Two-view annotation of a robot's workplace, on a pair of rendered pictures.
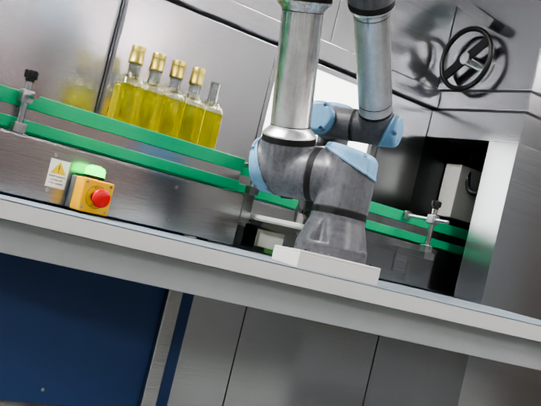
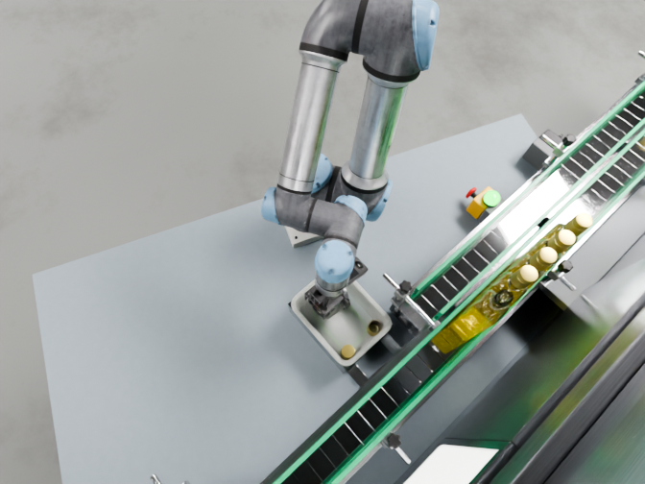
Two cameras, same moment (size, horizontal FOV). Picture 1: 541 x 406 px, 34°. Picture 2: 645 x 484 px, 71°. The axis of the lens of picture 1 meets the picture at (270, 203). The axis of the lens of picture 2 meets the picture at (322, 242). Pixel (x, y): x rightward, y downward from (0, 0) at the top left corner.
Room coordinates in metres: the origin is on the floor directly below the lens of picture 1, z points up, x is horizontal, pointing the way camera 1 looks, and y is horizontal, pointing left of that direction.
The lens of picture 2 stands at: (2.41, -0.17, 1.96)
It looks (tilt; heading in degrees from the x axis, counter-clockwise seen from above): 67 degrees down; 174
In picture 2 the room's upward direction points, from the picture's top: 2 degrees clockwise
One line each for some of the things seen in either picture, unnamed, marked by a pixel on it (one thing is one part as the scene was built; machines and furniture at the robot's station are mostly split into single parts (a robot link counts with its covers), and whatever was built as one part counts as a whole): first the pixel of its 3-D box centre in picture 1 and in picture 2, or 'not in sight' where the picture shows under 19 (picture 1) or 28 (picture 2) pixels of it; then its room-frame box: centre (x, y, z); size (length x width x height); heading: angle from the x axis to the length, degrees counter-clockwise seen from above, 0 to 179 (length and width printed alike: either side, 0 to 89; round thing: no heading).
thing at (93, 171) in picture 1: (95, 172); (491, 198); (1.84, 0.37, 0.84); 0.05 x 0.05 x 0.03
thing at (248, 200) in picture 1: (237, 206); (407, 316); (2.16, 0.08, 0.85); 0.09 x 0.04 x 0.07; 36
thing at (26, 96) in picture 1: (28, 101); (551, 147); (1.76, 0.52, 0.94); 0.07 x 0.04 x 0.13; 36
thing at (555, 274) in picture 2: not in sight; (560, 280); (2.13, 0.43, 0.94); 0.07 x 0.04 x 0.13; 36
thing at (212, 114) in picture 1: (201, 142); (478, 315); (2.21, 0.21, 0.99); 0.06 x 0.06 x 0.21; 37
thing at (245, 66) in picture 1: (255, 103); (484, 438); (2.44, 0.11, 1.15); 0.90 x 0.03 x 0.34; 126
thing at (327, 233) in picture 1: (334, 233); not in sight; (1.81, -0.14, 0.83); 0.15 x 0.15 x 0.10
